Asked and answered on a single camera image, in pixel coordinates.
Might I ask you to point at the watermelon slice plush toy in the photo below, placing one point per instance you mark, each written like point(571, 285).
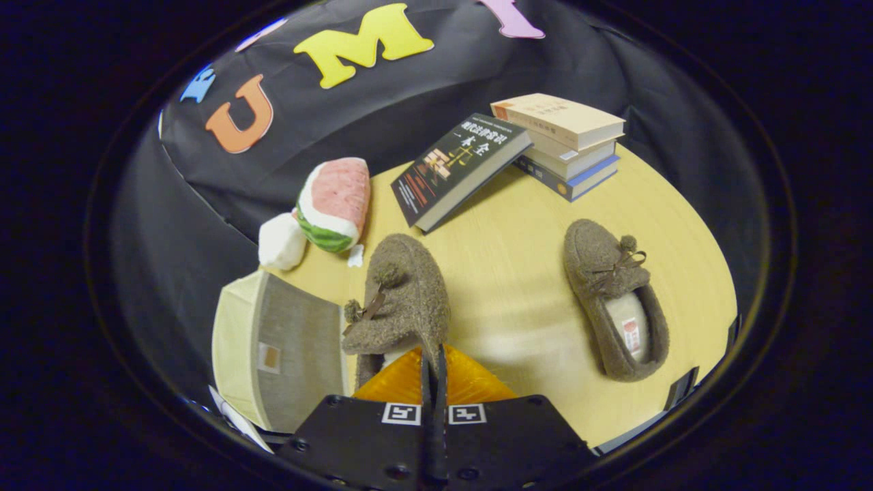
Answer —
point(337, 191)

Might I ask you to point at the small black block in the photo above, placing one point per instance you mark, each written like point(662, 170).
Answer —
point(682, 387)

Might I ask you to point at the white paper sheet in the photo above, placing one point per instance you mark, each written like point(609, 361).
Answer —
point(235, 423)

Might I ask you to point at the beige cover book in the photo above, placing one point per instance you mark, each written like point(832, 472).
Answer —
point(552, 112)

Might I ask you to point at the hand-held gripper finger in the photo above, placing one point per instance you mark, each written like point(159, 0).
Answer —
point(427, 382)
point(442, 382)

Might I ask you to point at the brown fuzzy shoe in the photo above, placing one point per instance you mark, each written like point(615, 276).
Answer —
point(593, 259)
point(409, 286)

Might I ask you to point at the white plush toy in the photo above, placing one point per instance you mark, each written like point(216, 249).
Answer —
point(281, 242)

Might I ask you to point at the black cover book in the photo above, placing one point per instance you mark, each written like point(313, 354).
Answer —
point(450, 160)

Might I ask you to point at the blue cover book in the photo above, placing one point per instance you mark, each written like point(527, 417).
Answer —
point(580, 185)

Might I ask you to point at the grey beige fabric storage box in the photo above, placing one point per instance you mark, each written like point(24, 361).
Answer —
point(300, 348)

